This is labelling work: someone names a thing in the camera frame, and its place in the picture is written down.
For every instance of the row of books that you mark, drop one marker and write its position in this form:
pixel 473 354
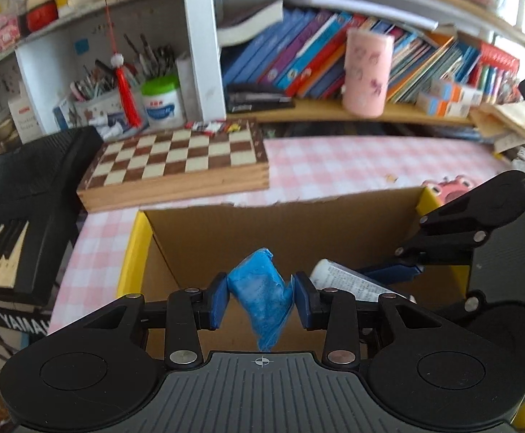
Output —
pixel 316 49

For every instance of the red thick dictionary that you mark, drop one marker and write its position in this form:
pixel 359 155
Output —
pixel 499 56

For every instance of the white red-label carton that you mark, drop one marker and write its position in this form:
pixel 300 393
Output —
pixel 24 115

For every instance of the pink checked desktop mat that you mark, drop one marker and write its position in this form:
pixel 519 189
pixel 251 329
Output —
pixel 334 167

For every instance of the blue plastic packet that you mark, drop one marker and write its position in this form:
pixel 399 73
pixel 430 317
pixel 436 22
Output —
pixel 258 288

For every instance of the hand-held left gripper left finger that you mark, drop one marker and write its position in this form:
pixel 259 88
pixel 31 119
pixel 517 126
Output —
pixel 216 302

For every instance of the small red white packet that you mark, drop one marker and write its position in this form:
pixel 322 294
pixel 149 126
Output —
pixel 210 126

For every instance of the pink cartoon cup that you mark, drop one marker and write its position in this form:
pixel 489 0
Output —
pixel 366 72

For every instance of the white jar green lid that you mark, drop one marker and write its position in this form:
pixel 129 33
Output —
pixel 162 103

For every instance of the bunch of pens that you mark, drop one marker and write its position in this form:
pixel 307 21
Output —
pixel 149 56

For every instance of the wooden chessboard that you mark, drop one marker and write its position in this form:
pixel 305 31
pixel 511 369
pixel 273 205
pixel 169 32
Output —
pixel 172 158

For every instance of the yellow cardboard box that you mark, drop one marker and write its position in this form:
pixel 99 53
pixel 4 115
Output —
pixel 244 230

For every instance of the red round doll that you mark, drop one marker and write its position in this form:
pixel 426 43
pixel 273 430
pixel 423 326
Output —
pixel 41 13

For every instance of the white bookshelf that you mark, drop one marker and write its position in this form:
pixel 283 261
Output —
pixel 199 31

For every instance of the white pen container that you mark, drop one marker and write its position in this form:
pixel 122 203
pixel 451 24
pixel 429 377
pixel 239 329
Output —
pixel 100 108

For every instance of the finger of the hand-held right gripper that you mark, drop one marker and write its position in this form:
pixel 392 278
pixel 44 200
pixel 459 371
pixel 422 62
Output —
pixel 470 303
pixel 393 273

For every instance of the black printed carton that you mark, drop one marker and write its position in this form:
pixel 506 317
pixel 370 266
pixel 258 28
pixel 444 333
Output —
pixel 14 324

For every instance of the black stapler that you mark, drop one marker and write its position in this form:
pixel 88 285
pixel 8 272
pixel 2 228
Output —
pixel 258 98

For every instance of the thick white-paged book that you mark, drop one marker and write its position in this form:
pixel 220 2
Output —
pixel 249 22

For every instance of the pile of papers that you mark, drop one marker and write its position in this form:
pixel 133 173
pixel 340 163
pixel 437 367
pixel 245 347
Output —
pixel 506 124

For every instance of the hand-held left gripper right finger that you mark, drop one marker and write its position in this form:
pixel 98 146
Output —
pixel 304 302

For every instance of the black electronic keyboard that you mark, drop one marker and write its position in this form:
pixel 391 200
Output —
pixel 28 176

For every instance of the orange blue small box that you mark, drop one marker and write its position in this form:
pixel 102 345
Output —
pixel 441 106
pixel 456 91

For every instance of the red tassel ornament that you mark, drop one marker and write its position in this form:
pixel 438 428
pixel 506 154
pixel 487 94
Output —
pixel 126 94

